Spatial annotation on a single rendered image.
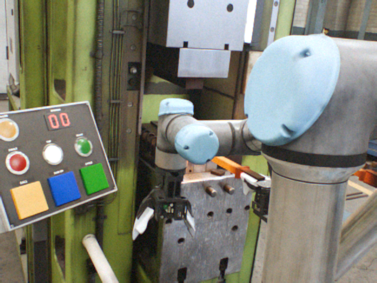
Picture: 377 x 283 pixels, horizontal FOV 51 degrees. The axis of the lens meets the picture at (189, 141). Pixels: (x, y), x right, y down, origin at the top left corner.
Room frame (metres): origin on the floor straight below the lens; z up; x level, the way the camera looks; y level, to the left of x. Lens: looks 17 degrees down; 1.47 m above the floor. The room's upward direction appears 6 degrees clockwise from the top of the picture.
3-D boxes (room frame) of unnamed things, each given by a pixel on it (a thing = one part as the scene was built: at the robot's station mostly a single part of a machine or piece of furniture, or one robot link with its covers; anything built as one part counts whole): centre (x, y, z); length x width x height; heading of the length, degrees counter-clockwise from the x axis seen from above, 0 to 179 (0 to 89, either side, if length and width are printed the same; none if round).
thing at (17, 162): (0.90, 0.41, 1.09); 0.05 x 0.03 x 0.04; 120
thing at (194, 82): (1.61, 0.07, 1.24); 0.30 x 0.07 x 0.06; 30
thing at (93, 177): (1.04, 0.26, 1.01); 0.07 x 0.05 x 0.07; 145
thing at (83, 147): (1.06, 0.29, 1.09); 0.05 x 0.03 x 0.04; 120
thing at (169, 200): (0.86, 0.03, 1.07); 0.09 x 0.08 x 0.12; 15
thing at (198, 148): (0.78, -0.02, 1.23); 0.11 x 0.11 x 0.08; 23
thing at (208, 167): (1.56, 0.08, 0.96); 0.42 x 0.20 x 0.09; 30
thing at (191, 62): (1.56, 0.08, 1.32); 0.42 x 0.20 x 0.10; 30
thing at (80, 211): (1.30, 0.36, 0.80); 0.06 x 0.03 x 0.14; 120
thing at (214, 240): (1.60, 0.03, 0.69); 0.56 x 0.38 x 0.45; 30
